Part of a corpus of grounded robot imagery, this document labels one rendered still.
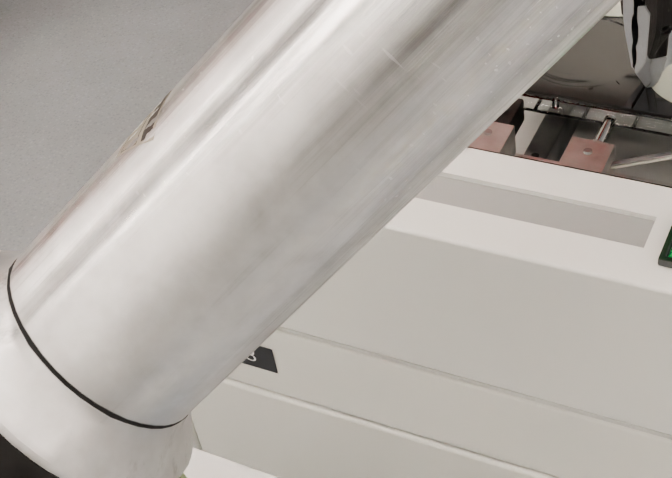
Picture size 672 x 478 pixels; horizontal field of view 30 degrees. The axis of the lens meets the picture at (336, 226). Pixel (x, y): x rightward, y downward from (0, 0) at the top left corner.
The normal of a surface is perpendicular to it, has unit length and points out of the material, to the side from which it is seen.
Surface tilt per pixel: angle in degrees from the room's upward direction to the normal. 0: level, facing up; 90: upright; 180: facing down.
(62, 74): 0
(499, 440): 90
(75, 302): 49
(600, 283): 90
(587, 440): 90
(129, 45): 0
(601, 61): 0
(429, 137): 96
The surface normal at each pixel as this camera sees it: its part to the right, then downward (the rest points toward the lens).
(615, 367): -0.44, 0.66
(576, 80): -0.14, -0.72
